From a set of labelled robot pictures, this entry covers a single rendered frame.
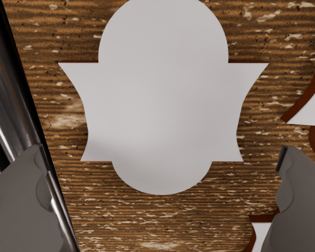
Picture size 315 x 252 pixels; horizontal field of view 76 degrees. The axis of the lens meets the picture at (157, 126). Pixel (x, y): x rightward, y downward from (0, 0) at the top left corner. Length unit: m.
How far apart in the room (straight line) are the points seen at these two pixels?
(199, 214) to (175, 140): 0.10
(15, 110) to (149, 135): 0.12
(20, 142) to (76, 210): 0.08
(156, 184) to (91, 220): 0.09
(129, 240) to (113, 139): 0.14
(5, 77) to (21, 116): 0.04
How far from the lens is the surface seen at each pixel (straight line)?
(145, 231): 0.25
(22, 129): 0.22
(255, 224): 0.24
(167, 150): 0.16
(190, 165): 0.17
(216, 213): 0.23
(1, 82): 0.21
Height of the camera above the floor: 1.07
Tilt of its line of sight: 61 degrees down
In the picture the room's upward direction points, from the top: 180 degrees counter-clockwise
